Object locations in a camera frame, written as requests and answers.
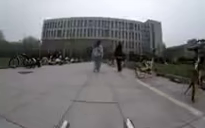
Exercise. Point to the person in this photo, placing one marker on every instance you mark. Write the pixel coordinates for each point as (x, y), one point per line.
(119, 56)
(97, 55)

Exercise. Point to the large grey curved building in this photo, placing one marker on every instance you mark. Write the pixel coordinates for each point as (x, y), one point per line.
(90, 35)

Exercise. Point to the row of parked bicycles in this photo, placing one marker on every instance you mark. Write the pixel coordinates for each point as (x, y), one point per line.
(40, 60)

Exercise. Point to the robot's own part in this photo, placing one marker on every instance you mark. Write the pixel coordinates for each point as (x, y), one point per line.
(64, 124)
(129, 123)

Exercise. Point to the manhole cover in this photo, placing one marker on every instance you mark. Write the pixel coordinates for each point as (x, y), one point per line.
(25, 72)

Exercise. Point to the low grey building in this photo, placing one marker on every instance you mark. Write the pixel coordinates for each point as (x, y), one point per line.
(180, 52)

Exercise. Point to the row of trees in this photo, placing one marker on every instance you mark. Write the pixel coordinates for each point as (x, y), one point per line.
(10, 46)

